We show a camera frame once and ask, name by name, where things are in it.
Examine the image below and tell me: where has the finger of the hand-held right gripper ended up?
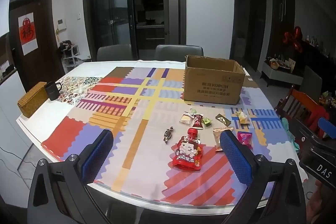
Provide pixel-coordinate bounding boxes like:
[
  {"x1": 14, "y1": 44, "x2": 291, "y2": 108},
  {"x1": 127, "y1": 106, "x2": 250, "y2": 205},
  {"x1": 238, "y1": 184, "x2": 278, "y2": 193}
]
[
  {"x1": 289, "y1": 118, "x2": 321, "y2": 146},
  {"x1": 318, "y1": 117, "x2": 336, "y2": 140}
]

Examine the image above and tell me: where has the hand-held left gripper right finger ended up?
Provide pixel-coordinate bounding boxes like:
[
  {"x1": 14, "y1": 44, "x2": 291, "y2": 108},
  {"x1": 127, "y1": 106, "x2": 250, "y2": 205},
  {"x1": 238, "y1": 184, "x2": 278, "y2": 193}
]
[{"x1": 220, "y1": 130, "x2": 307, "y2": 224}]

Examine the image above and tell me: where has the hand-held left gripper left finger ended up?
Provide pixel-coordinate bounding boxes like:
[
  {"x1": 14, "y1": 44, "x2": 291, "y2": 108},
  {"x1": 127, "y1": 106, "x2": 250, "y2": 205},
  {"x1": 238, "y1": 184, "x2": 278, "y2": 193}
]
[{"x1": 27, "y1": 129, "x2": 116, "y2": 224}]

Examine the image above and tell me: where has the pink snack packet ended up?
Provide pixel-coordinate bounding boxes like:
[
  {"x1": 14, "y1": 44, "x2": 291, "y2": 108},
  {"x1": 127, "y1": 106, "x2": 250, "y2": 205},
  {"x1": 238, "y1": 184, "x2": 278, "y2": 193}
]
[{"x1": 237, "y1": 131, "x2": 253, "y2": 149}]

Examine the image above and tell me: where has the orange beige biscuit packet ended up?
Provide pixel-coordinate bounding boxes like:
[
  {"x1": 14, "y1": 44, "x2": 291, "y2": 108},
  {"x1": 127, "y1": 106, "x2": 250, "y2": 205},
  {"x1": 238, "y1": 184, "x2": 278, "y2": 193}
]
[{"x1": 213, "y1": 127, "x2": 234, "y2": 152}]

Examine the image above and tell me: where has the dark olive snack packet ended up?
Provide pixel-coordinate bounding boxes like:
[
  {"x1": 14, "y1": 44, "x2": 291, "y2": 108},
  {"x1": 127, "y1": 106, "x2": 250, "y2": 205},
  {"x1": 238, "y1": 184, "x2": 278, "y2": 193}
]
[{"x1": 215, "y1": 114, "x2": 231, "y2": 126}]

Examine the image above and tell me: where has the red jelly pouch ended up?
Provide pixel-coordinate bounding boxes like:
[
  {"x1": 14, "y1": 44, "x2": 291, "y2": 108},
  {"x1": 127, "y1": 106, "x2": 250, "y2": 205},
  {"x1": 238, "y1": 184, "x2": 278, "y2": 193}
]
[{"x1": 172, "y1": 128, "x2": 205, "y2": 171}]

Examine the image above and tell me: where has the foil twist-wrapped candy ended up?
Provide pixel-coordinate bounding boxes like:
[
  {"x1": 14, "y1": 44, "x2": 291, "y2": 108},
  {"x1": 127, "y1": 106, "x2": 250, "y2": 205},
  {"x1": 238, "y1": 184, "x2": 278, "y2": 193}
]
[{"x1": 163, "y1": 126, "x2": 175, "y2": 145}]

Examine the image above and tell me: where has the brown cardboard box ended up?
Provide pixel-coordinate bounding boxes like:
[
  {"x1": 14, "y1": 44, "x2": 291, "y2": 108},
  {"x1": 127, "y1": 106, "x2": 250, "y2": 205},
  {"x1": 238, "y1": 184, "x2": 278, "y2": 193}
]
[{"x1": 183, "y1": 55, "x2": 246, "y2": 105}]

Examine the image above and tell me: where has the person's right hand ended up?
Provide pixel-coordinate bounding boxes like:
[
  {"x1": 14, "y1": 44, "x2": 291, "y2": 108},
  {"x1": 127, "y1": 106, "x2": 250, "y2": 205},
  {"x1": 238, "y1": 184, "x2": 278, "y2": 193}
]
[{"x1": 309, "y1": 180, "x2": 336, "y2": 224}]

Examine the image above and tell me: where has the teal cloth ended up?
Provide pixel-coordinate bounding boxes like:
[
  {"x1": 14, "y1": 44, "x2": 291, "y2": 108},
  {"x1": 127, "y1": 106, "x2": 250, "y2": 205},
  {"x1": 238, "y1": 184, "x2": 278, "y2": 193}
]
[{"x1": 281, "y1": 116, "x2": 300, "y2": 152}]

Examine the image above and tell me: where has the flower bouquet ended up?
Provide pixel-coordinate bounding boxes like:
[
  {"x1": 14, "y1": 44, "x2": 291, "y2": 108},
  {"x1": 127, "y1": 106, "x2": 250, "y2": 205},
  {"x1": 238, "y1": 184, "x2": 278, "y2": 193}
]
[{"x1": 319, "y1": 91, "x2": 336, "y2": 109}]

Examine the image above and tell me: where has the orange wooden chair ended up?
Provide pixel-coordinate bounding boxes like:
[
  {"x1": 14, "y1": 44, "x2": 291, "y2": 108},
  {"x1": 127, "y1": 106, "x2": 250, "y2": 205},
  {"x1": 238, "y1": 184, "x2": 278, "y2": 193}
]
[{"x1": 274, "y1": 85, "x2": 330, "y2": 135}]

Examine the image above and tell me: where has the yellow white snack packet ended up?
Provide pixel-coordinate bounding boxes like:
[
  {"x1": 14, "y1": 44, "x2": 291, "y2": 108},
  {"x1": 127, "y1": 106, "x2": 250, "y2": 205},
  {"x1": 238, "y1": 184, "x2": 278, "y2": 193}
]
[{"x1": 231, "y1": 111, "x2": 250, "y2": 125}]

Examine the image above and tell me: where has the grey dining chair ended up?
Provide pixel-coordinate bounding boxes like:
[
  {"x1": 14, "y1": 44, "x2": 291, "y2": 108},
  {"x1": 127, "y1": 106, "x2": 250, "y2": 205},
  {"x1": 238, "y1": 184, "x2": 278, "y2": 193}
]
[
  {"x1": 97, "y1": 44, "x2": 133, "y2": 62},
  {"x1": 299, "y1": 65, "x2": 323, "y2": 101},
  {"x1": 155, "y1": 45, "x2": 204, "y2": 62}
]

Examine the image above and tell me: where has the small red snack packet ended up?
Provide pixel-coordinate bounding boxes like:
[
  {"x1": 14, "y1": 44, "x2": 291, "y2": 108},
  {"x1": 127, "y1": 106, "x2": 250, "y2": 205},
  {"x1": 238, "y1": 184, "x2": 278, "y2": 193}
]
[{"x1": 191, "y1": 114, "x2": 205, "y2": 129}]

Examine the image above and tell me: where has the low white cabinet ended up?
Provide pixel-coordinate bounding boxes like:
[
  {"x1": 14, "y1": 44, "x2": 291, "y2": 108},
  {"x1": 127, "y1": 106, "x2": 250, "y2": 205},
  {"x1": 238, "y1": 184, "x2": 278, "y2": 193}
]
[{"x1": 261, "y1": 60, "x2": 311, "y2": 86}]

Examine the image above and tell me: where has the beige wafer packet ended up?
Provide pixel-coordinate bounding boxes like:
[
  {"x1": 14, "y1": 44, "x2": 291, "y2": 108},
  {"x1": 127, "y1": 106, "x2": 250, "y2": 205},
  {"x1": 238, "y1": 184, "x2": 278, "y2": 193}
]
[{"x1": 180, "y1": 113, "x2": 195, "y2": 126}]

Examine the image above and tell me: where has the dark long sideboard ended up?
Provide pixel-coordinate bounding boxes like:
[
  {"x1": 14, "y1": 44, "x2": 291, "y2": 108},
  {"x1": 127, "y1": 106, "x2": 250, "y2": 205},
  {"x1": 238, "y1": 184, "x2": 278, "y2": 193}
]
[{"x1": 302, "y1": 39, "x2": 336, "y2": 98}]

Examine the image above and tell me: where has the floral patterned cloth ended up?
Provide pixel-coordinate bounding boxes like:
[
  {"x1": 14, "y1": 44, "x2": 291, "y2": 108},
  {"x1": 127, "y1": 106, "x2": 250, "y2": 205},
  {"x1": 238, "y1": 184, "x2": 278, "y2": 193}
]
[{"x1": 56, "y1": 76, "x2": 103, "y2": 104}]

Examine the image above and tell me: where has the colourful patchwork table mat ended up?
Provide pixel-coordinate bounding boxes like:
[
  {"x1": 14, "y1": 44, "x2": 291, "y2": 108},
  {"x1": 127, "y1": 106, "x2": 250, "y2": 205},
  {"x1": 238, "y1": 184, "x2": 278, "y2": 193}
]
[{"x1": 41, "y1": 67, "x2": 300, "y2": 205}]

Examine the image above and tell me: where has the black mug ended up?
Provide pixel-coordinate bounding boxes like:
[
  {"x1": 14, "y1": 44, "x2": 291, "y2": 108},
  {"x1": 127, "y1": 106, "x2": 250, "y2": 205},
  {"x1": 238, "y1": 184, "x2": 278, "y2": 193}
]
[{"x1": 44, "y1": 81, "x2": 62, "y2": 101}]

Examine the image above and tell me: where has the woven wicker box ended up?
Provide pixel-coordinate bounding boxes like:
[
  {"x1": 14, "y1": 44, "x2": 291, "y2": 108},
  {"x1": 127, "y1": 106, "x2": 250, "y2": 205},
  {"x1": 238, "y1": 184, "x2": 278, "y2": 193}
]
[{"x1": 17, "y1": 82, "x2": 48, "y2": 118}]

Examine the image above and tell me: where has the red foil balloon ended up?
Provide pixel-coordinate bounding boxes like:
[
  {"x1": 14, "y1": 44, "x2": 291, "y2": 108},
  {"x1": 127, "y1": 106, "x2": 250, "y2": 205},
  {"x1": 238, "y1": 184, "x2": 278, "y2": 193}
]
[{"x1": 283, "y1": 26, "x2": 303, "y2": 52}]

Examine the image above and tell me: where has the white shelf with toys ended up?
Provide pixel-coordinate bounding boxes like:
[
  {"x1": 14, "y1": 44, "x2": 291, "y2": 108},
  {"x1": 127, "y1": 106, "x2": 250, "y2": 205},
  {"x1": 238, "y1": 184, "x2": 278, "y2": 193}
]
[{"x1": 58, "y1": 40, "x2": 79, "y2": 68}]

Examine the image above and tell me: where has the dark interior door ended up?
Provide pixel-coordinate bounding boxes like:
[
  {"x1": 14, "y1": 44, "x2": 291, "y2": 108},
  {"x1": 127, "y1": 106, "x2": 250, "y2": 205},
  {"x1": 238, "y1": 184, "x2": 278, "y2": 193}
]
[{"x1": 249, "y1": 0, "x2": 267, "y2": 72}]

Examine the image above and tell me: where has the tall dark cabinet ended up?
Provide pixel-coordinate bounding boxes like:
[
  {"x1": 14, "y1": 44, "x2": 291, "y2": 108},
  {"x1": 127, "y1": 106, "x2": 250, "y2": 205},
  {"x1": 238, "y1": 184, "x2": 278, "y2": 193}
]
[{"x1": 270, "y1": 0, "x2": 296, "y2": 56}]

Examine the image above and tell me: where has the dark wooden door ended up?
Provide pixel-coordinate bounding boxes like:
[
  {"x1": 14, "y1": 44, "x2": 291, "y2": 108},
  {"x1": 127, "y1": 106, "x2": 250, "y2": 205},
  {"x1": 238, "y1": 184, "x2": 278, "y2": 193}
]
[{"x1": 9, "y1": 0, "x2": 65, "y2": 85}]

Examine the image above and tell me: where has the black framed sliding glass door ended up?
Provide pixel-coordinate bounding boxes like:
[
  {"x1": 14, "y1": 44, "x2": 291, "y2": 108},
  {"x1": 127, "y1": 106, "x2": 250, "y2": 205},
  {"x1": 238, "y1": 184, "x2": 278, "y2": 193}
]
[{"x1": 83, "y1": 0, "x2": 187, "y2": 60}]

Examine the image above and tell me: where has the red and white door poster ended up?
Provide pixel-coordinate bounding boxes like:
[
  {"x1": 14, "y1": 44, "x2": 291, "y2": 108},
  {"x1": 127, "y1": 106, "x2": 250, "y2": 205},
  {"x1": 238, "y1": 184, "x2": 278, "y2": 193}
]
[{"x1": 18, "y1": 12, "x2": 39, "y2": 55}]

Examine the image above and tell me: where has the grey refrigerator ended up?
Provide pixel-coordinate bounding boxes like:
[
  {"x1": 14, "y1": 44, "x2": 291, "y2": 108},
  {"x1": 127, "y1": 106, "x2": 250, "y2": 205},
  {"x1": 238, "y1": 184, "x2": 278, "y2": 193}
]
[{"x1": 163, "y1": 0, "x2": 179, "y2": 45}]

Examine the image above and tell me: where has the black floor cable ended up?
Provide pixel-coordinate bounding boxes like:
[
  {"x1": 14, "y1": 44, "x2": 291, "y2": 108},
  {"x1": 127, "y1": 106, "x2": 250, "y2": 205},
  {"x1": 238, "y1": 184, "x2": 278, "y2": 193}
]
[{"x1": 0, "y1": 147, "x2": 37, "y2": 169}]

